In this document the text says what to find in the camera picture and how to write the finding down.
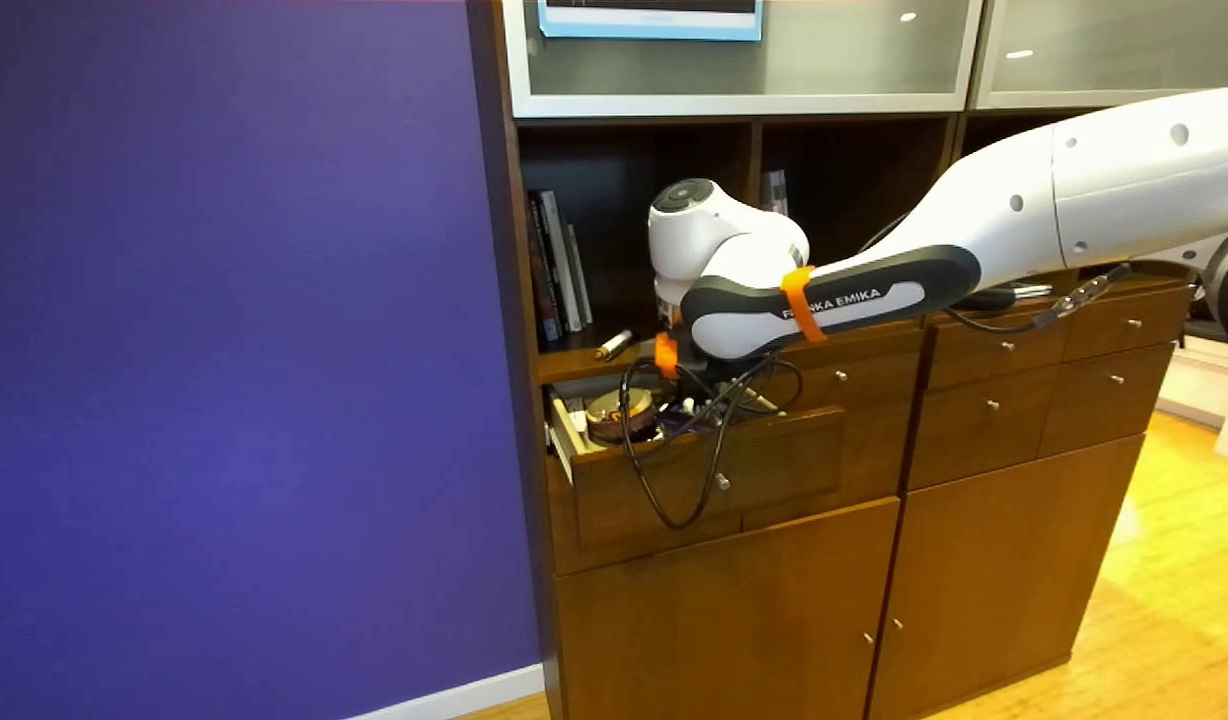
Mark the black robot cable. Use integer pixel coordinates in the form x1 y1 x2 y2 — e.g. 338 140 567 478
617 262 1137 531

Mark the orange forearm strap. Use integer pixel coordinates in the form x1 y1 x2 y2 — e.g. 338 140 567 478
780 262 829 349

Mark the orange wrist strap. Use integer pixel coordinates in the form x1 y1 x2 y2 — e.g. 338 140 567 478
646 328 683 385

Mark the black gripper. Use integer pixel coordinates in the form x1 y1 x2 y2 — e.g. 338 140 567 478
655 351 739 417

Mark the grey upright book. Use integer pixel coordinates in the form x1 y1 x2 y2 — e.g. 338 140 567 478
540 188 600 334

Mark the dark round drawer item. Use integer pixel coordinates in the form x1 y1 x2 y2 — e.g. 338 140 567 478
588 395 665 453

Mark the wide grey glass cabinet door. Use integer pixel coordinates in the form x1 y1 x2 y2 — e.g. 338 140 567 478
499 0 989 119

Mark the brown wooden shelf cabinet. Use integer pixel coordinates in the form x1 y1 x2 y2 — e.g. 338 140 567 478
467 0 1228 720

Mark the blue framed picture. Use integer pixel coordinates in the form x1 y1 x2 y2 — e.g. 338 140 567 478
536 0 769 44

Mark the black upright book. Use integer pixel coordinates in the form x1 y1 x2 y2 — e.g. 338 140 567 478
529 190 567 351

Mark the open wooden drawer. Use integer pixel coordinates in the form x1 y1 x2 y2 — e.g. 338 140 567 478
544 373 852 576

